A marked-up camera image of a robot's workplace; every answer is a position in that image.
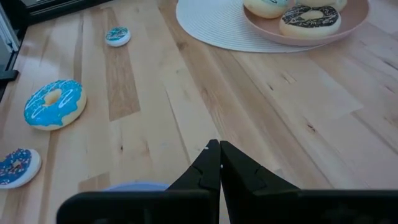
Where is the large blue-iced white-striped donut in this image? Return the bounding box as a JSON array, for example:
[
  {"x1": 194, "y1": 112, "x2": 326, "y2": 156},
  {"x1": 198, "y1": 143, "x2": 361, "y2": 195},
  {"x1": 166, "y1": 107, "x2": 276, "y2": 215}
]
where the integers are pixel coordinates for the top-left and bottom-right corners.
[{"x1": 24, "y1": 79, "x2": 88, "y2": 131}]

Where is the black table-edge frame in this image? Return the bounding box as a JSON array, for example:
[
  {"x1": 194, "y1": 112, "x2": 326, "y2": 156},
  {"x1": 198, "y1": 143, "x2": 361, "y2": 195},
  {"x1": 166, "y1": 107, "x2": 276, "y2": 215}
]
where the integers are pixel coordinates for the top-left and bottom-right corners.
[{"x1": 19, "y1": 0, "x2": 106, "y2": 25}]

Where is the lilac round plate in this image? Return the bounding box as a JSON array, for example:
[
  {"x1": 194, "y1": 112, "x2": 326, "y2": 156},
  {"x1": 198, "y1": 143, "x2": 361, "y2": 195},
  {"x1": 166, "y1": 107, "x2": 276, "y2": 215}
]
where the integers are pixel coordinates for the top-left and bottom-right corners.
[{"x1": 104, "y1": 182, "x2": 170, "y2": 192}]

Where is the white round ribbed placemat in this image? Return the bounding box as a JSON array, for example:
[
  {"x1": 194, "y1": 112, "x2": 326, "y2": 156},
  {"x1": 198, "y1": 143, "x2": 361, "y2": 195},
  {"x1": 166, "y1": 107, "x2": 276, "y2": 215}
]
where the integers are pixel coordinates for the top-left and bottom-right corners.
[{"x1": 175, "y1": 0, "x2": 330, "y2": 53}]

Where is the pink round plate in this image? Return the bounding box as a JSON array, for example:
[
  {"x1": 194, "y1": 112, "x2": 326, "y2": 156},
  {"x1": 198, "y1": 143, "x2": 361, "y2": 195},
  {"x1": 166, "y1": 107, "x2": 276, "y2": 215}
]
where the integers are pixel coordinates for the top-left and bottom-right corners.
[{"x1": 243, "y1": 0, "x2": 371, "y2": 47}]

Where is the black-iced white-speckled donut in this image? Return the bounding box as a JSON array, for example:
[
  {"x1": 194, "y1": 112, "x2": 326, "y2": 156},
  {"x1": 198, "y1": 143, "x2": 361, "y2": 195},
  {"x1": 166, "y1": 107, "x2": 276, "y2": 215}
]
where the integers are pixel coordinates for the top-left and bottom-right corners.
[{"x1": 279, "y1": 4, "x2": 342, "y2": 40}]

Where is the small speckled blue-iced donut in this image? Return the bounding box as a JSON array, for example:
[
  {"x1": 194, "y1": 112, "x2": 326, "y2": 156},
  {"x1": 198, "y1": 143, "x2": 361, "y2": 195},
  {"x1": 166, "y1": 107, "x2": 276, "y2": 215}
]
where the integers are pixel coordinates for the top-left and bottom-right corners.
[{"x1": 104, "y1": 26, "x2": 132, "y2": 48}]

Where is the blue-iced rainbow sprinkle donut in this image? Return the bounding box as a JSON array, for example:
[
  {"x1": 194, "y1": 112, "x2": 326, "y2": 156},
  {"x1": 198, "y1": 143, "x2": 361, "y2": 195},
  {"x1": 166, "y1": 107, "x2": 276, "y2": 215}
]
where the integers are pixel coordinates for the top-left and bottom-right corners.
[{"x1": 0, "y1": 148, "x2": 42, "y2": 190}]

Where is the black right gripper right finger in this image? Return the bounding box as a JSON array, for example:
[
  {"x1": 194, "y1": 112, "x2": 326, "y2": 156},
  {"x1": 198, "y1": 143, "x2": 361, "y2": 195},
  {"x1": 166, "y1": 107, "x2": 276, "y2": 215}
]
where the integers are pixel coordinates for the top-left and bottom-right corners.
[{"x1": 220, "y1": 140, "x2": 301, "y2": 224}]

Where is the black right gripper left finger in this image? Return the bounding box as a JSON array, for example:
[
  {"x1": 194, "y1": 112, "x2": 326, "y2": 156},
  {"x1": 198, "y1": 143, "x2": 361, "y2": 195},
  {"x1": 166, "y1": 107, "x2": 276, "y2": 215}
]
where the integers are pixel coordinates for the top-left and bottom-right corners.
[{"x1": 167, "y1": 139, "x2": 221, "y2": 192}]

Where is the black camera stand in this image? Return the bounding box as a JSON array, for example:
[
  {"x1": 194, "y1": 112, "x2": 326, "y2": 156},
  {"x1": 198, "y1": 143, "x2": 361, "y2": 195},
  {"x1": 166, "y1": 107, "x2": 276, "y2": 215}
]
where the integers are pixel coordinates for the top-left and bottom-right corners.
[{"x1": 0, "y1": 0, "x2": 20, "y2": 101}]

